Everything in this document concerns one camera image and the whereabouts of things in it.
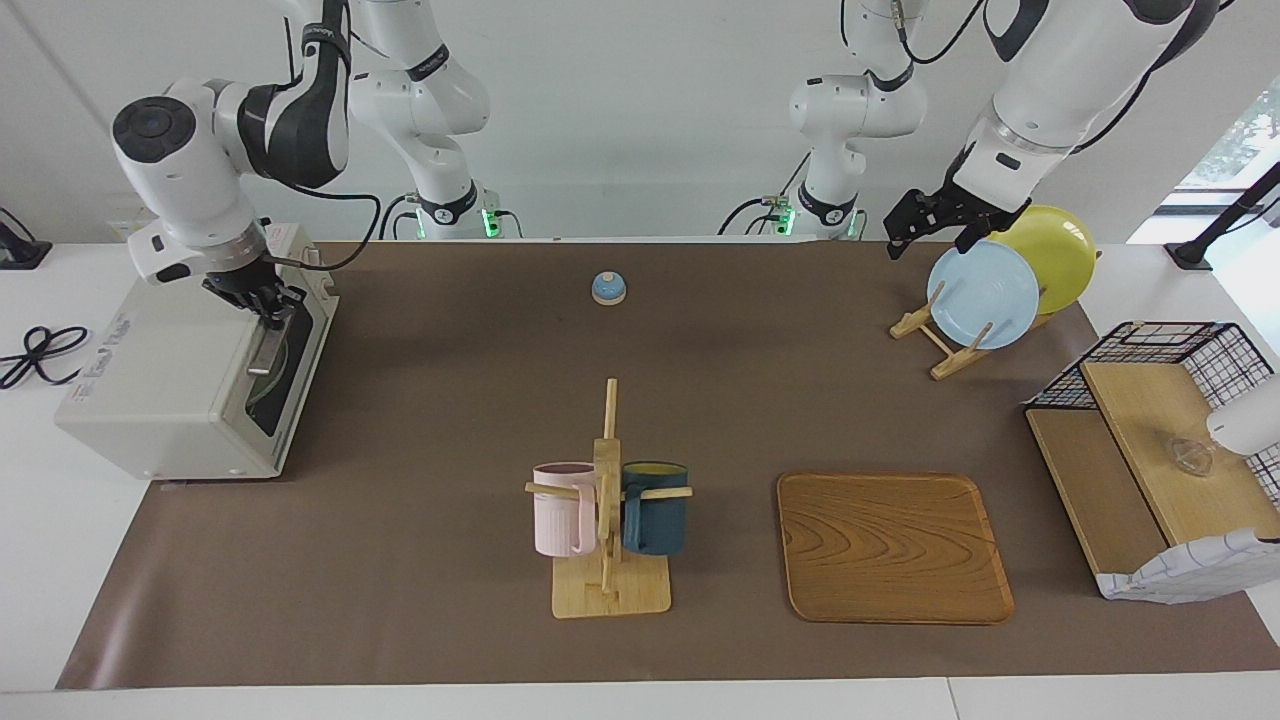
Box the window with green foliage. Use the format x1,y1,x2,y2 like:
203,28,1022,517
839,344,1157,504
1180,80,1280,191

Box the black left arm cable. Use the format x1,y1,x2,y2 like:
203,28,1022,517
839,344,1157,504
1070,0,1233,153

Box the black left base cable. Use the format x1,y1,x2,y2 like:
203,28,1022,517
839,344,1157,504
720,195,801,238

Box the brown table mat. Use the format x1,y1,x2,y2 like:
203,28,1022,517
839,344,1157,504
55,240,1280,691

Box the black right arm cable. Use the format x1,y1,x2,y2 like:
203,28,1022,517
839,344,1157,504
262,183,384,274

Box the black base cable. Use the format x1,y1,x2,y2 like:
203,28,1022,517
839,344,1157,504
720,195,801,238
378,193,421,241

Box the white checked cloth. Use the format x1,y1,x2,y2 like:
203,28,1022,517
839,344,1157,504
1097,528,1280,604

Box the dark teal mug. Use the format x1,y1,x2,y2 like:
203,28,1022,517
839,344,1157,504
622,461,691,557

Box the yellow plate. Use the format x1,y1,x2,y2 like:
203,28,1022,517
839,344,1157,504
985,205,1097,315

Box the wooden plate rack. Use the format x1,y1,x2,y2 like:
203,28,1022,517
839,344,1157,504
890,250,1104,381

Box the black clamp mount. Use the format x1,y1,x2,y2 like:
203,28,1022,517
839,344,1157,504
0,207,53,271

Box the glass oven door with handle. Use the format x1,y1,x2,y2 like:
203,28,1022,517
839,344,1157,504
225,268,341,473

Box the white toaster oven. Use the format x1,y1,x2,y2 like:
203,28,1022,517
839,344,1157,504
55,224,341,481

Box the brown wooden tray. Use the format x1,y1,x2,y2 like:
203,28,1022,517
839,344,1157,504
777,472,1015,625

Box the black wire wooden shelf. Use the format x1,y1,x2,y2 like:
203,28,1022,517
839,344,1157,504
1025,321,1280,601

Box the loose black cable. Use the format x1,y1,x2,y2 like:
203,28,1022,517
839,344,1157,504
0,325,91,391

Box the pink mug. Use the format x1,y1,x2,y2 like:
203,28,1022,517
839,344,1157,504
532,462,599,558

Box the black right base cable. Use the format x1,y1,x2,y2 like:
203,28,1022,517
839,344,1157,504
378,193,421,241

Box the black stand pole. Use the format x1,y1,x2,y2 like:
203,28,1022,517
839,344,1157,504
1165,160,1280,271

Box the clear glass cup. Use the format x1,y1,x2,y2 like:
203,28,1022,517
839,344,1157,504
1170,435,1216,478

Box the light blue plate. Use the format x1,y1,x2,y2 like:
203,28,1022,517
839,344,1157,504
927,241,1041,351

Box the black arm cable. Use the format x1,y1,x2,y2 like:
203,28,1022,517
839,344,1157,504
262,183,384,274
1070,0,1233,153

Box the wooden mug rack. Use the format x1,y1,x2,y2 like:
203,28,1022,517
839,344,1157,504
525,378,694,619

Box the white rounded device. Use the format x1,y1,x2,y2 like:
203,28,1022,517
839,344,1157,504
1207,375,1280,458

